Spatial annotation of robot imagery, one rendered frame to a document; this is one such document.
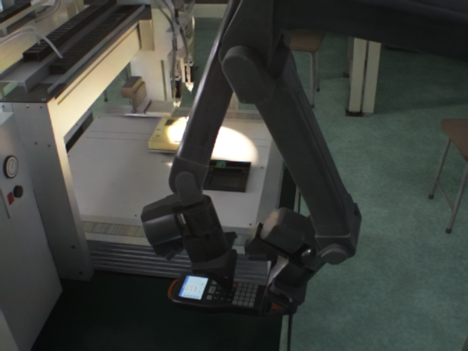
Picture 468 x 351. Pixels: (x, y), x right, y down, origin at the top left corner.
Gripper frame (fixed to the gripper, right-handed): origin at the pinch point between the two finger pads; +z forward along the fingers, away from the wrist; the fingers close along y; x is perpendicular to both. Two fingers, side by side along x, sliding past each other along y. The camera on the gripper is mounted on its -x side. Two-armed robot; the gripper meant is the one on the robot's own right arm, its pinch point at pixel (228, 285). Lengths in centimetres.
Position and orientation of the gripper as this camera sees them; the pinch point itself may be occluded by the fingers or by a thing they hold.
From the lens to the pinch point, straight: 102.7
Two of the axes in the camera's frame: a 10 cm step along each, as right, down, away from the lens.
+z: 2.7, 8.3, 4.9
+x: 9.4, -1.2, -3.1
